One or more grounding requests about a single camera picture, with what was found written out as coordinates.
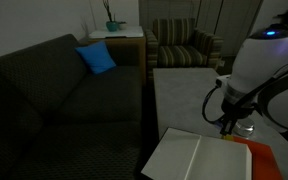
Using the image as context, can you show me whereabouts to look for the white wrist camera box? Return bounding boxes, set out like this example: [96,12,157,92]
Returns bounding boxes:
[215,74,232,90]

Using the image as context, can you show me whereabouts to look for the thin black camera cable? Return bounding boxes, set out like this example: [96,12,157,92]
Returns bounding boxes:
[201,85,226,125]

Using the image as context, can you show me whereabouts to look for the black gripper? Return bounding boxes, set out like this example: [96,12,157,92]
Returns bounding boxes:
[219,99,256,136]

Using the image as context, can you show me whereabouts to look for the wooden side table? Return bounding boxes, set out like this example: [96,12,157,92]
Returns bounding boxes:
[80,34,147,86]

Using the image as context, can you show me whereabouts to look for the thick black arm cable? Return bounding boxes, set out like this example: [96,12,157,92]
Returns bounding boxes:
[232,59,288,113]

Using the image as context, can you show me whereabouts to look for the white board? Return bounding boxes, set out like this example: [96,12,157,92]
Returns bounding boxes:
[88,25,145,40]

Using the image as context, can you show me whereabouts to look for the black hardcover book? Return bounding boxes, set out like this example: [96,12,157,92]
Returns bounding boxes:
[140,127,253,180]

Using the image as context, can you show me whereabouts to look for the blue cushion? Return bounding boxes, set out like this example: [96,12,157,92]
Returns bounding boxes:
[74,40,117,75]

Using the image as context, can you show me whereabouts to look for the dark grey sofa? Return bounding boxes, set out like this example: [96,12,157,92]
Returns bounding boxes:
[0,33,143,180]

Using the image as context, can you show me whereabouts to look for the teal pot with plant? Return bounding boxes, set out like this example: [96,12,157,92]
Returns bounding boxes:
[102,0,120,33]

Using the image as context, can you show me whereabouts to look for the striped armchair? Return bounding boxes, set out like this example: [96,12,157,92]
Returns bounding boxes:
[144,17,224,79]

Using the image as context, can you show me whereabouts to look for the grey closet door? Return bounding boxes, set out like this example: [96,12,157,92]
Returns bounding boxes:
[197,0,263,58]

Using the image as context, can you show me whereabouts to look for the red book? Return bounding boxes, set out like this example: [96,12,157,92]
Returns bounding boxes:
[232,135,284,180]

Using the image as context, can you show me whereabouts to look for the small white plant pot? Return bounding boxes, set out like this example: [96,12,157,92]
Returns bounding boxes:
[117,21,128,31]

